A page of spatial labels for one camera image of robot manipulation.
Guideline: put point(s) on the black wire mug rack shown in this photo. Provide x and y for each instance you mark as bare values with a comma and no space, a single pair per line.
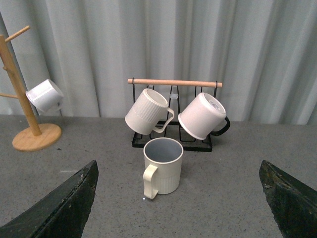
162,132

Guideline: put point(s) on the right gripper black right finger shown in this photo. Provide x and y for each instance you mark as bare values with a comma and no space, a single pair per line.
293,203

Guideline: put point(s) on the cream ribbed mug on rack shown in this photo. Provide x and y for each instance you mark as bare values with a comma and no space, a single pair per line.
148,109

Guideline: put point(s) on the grey curtain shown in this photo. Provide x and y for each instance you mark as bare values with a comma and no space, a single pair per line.
263,51

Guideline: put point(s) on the white mug on tree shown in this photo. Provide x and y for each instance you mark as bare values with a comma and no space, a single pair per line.
46,96

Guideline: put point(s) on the wooden mug tree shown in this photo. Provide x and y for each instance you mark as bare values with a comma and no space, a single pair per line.
36,136

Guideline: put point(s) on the white mug black handle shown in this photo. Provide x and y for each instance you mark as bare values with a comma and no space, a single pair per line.
204,116

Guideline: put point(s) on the cream ribbed mug grey inside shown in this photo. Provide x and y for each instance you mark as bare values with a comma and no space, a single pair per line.
163,160

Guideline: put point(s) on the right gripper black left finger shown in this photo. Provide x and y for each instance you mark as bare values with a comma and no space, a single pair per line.
63,213

